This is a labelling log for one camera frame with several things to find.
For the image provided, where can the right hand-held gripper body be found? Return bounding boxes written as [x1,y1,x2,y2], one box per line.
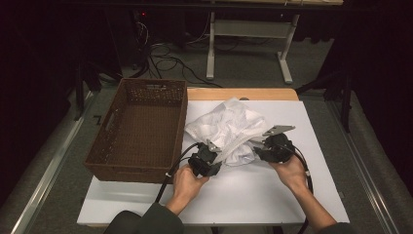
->
[261,125,297,165]

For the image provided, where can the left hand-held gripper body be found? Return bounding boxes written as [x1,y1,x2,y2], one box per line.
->
[188,138,222,178]

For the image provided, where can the white shirt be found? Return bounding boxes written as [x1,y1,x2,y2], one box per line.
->
[225,145,257,168]

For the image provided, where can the white mesh laundry bag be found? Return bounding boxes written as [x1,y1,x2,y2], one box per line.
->
[184,97,271,168]

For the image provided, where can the brown woven basket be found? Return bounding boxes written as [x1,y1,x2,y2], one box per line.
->
[83,77,189,184]

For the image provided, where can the person's right hand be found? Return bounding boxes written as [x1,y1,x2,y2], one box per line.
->
[268,154,310,194]

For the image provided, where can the person's left hand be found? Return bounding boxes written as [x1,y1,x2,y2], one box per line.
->
[165,163,211,216]

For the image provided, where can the white board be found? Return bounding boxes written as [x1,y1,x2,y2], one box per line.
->
[76,99,351,227]

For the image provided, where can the black metal stand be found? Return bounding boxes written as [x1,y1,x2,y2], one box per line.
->
[72,58,121,122]
[295,69,355,134]

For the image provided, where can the white metal desk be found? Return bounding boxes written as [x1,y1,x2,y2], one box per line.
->
[201,0,344,85]

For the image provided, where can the dark box with red light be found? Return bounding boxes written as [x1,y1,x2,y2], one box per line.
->
[130,8,155,50]

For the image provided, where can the left hand-held gripper black cable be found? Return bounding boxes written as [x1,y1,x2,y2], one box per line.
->
[155,141,201,204]

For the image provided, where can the hand-held gripper black cable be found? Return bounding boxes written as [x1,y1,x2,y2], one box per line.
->
[155,141,201,204]
[285,144,315,234]

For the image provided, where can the right hand-held gripper black cable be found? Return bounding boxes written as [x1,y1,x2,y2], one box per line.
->
[285,144,315,234]

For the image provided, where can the metal floor rail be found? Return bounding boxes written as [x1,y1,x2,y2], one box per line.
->
[9,91,98,234]
[325,100,402,234]

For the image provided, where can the black floor cables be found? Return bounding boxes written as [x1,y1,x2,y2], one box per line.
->
[130,42,223,89]

